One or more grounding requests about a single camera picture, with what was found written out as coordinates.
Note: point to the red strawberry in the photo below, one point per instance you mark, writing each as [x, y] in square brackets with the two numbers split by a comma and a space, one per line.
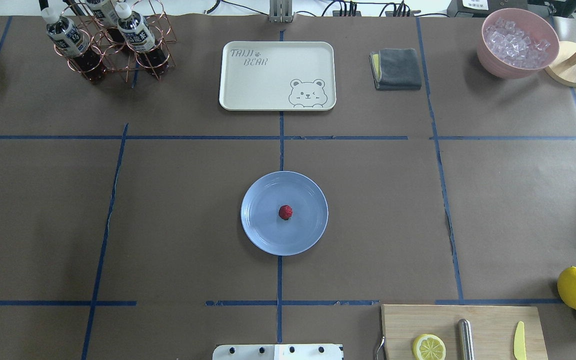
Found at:
[285, 212]

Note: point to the blue round plate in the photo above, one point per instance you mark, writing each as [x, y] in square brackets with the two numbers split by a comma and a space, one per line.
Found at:
[262, 224]

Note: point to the pink bowl with ice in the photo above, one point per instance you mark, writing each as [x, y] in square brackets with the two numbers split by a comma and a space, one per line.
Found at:
[515, 43]

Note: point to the yellow plastic knife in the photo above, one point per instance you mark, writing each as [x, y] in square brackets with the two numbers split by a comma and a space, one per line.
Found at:
[519, 342]

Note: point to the grey folded cloth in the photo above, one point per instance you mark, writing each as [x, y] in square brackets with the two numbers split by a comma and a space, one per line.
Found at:
[396, 69]

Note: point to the half lemon slice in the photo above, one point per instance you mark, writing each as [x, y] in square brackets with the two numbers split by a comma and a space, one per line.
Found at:
[428, 346]

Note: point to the cream bear tray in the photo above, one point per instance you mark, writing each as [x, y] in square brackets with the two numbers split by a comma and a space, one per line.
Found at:
[278, 76]

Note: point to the tea bottle middle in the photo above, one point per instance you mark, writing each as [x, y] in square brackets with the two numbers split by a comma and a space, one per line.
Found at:
[140, 38]

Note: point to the tea bottle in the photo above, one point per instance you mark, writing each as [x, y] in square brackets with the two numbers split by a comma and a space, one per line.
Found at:
[105, 13]
[140, 38]
[73, 44]

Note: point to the tea bottle back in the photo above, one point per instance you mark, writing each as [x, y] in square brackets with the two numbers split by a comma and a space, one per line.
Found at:
[105, 13]

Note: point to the tea bottle front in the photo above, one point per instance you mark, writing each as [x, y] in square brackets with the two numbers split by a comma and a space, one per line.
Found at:
[73, 44]

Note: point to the aluminium frame post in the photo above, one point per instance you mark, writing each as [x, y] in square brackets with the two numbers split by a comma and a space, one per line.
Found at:
[281, 11]

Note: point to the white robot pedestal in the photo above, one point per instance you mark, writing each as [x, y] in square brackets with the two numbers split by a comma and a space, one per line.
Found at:
[299, 351]

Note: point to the copper wire bottle rack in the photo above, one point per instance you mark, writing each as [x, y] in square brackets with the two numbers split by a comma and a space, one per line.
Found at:
[119, 59]

